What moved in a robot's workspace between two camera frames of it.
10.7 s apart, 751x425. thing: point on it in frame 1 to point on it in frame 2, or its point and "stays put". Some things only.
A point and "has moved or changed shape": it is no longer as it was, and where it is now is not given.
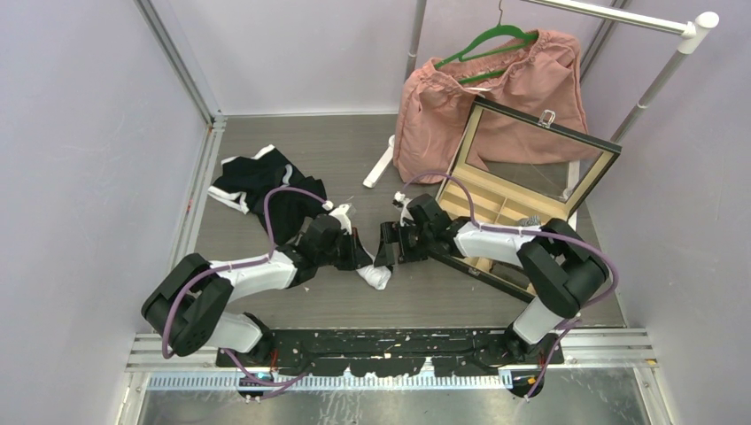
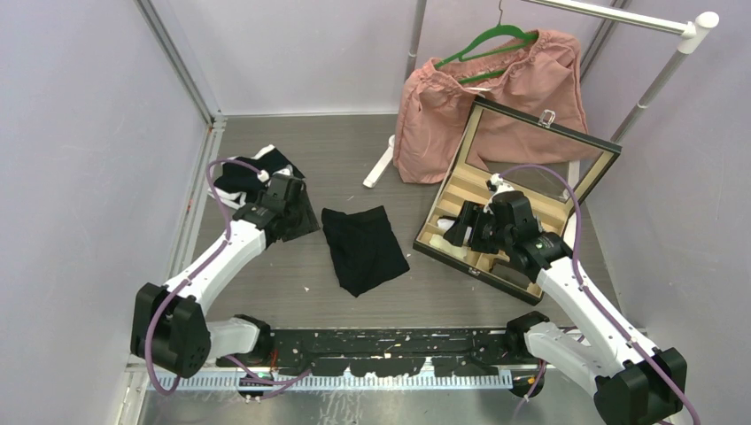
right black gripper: x=392 y=232 to x=473 y=212
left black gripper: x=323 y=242 to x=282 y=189
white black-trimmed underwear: x=376 y=276 has moved or changed shape
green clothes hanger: x=499 y=28 stays put
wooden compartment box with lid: x=515 y=168 stays put
